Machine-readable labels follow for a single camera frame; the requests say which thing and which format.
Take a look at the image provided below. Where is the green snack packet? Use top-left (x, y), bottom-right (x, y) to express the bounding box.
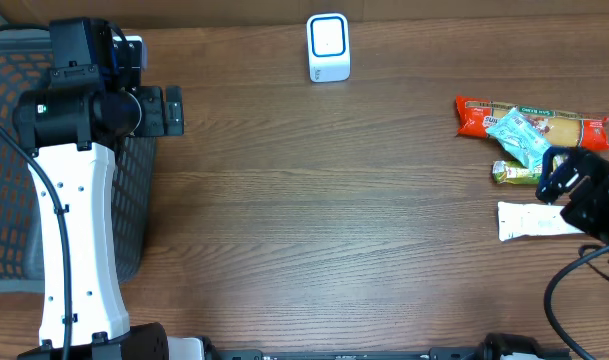
top-left (491, 160), bottom-right (544, 185)

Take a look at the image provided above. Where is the white leaf-print pack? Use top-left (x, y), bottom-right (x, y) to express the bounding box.
top-left (497, 202), bottom-right (582, 242)

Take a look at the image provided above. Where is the orange spaghetti packet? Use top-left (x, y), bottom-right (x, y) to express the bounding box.
top-left (455, 96), bottom-right (609, 152)

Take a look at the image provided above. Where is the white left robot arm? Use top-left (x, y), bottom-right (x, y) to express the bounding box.
top-left (13, 18), bottom-right (201, 359)

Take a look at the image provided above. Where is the teal wet wipes pack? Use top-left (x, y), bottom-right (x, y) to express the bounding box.
top-left (486, 108), bottom-right (551, 171)

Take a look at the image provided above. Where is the black front rail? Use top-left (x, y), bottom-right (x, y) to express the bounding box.
top-left (173, 332), bottom-right (573, 360)

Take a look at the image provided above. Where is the white barcode scanner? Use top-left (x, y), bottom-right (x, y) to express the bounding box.
top-left (306, 13), bottom-right (351, 83)

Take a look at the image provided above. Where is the grey plastic shopping basket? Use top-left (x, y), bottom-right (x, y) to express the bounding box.
top-left (0, 30), bottom-right (156, 293)

